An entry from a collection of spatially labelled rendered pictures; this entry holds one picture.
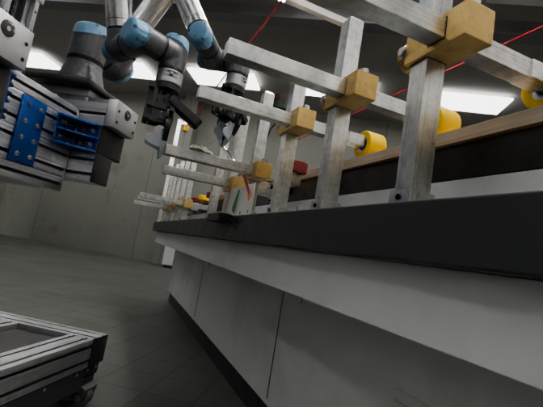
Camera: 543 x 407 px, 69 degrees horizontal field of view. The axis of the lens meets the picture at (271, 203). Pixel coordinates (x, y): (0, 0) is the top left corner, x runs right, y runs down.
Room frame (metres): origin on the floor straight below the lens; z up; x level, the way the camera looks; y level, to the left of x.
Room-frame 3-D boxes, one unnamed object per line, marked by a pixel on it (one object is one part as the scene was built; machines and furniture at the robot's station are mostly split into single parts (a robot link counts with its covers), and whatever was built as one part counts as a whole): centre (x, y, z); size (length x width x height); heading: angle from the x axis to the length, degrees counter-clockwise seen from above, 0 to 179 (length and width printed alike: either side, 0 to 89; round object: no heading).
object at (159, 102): (1.10, 0.36, 0.97); 0.09 x 0.08 x 0.12; 111
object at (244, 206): (1.28, 0.11, 0.75); 0.26 x 0.01 x 0.10; 21
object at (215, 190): (1.74, 0.26, 0.92); 0.05 x 0.04 x 0.45; 21
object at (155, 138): (1.09, 0.35, 0.86); 0.06 x 0.03 x 0.09; 111
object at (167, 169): (1.44, 0.19, 0.82); 0.43 x 0.03 x 0.04; 111
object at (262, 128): (1.26, 0.07, 0.89); 0.03 x 0.03 x 0.48; 21
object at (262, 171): (1.24, 0.06, 0.84); 0.13 x 0.06 x 0.05; 21
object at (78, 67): (1.29, 0.71, 1.09); 0.15 x 0.15 x 0.10
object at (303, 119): (1.01, -0.03, 0.94); 0.13 x 0.06 x 0.05; 21
